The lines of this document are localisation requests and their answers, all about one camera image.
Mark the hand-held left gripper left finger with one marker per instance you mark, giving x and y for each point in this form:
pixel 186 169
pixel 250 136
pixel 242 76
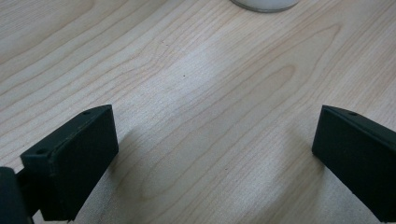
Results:
pixel 77 161

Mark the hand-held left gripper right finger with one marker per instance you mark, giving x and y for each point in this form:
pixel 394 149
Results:
pixel 358 155

